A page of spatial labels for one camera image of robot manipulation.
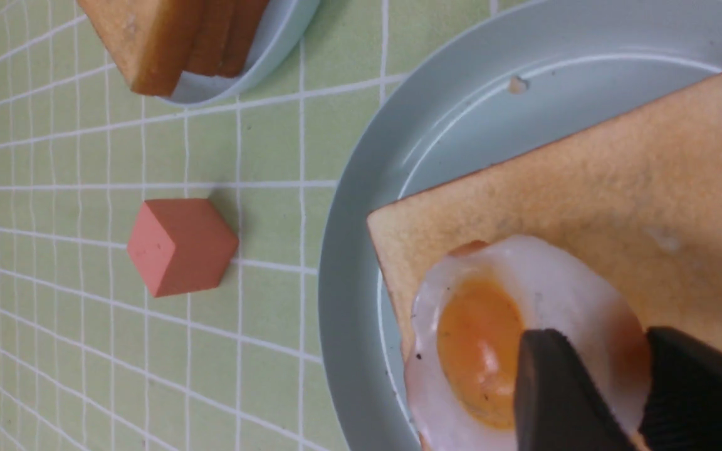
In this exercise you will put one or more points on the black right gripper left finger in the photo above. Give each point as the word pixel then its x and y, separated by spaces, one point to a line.
pixel 556 404

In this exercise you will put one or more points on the empty light blue plate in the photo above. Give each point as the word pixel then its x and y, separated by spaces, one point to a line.
pixel 535 73

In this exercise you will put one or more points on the salmon red cube block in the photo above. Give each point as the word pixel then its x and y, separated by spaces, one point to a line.
pixel 181 245

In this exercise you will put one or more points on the fried egg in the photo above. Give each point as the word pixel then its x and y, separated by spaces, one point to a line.
pixel 468 316

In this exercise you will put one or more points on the blue plate under bread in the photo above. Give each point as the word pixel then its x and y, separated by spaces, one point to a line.
pixel 281 27

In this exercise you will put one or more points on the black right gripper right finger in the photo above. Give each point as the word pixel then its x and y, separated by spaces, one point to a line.
pixel 684 408

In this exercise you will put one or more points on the toast slice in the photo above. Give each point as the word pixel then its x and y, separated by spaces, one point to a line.
pixel 637 197
pixel 150 42
pixel 225 37

